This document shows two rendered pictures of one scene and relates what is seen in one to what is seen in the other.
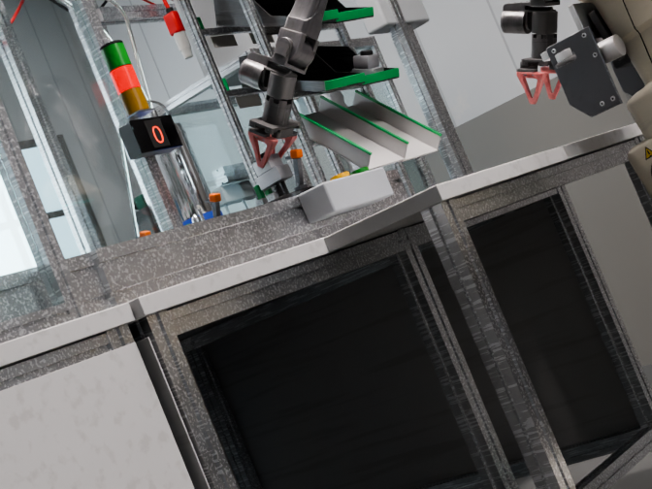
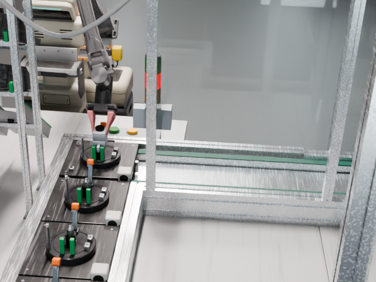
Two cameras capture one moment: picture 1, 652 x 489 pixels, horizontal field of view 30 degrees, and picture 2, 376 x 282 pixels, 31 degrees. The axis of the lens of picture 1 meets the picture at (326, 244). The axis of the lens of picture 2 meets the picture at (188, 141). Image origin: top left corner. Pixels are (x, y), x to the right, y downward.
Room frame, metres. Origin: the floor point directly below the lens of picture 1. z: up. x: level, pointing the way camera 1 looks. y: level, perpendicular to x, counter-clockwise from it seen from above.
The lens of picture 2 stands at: (3.48, 1.86, 2.19)
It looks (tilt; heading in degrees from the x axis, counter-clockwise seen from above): 30 degrees down; 235
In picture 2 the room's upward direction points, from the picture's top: 2 degrees clockwise
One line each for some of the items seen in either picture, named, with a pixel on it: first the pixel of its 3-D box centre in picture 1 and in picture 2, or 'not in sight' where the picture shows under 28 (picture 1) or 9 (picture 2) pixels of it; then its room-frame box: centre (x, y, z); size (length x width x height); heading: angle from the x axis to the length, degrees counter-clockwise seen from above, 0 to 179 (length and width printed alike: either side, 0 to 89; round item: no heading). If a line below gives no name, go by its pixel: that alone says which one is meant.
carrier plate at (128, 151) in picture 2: not in sight; (100, 160); (2.57, 0.04, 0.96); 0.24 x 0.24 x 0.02; 53
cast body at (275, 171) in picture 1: (267, 170); (99, 137); (2.57, 0.05, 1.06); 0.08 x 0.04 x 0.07; 53
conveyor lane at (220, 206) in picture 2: not in sight; (185, 181); (2.34, 0.24, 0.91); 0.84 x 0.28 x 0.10; 143
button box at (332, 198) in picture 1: (346, 194); (132, 139); (2.37, -0.08, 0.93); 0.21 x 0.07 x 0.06; 143
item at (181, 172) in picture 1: (172, 159); not in sight; (3.53, 0.32, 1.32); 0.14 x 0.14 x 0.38
